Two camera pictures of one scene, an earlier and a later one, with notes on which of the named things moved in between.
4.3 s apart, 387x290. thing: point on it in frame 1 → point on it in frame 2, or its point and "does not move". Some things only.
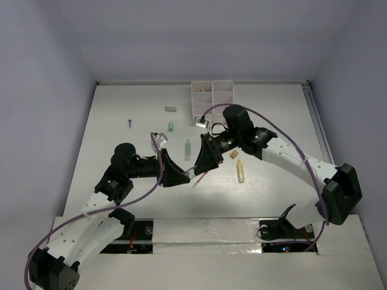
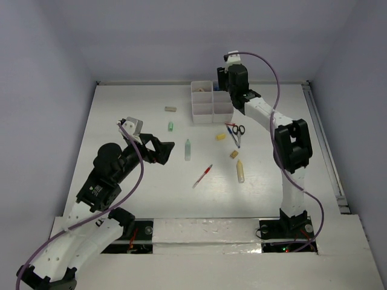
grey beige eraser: [170, 109] does not move
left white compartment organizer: [201, 97] does not move
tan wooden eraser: [234, 154] does not move
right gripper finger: [204, 155] → [223, 79]
